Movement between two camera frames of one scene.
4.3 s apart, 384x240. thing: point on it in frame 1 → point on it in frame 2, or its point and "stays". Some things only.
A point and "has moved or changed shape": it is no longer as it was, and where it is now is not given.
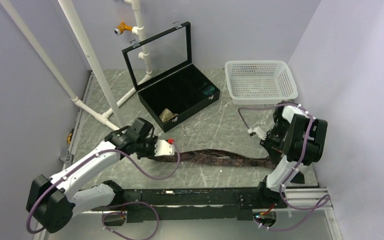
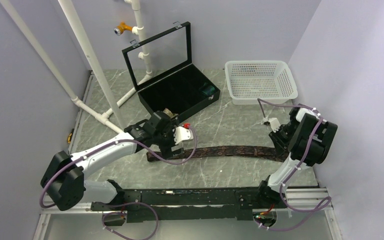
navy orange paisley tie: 216,157 has moved or changed shape
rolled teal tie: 208,90 stays
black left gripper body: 146,147 → 165,139
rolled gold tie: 166,115 stays
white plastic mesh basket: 260,82 stays
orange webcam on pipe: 119,30 stays
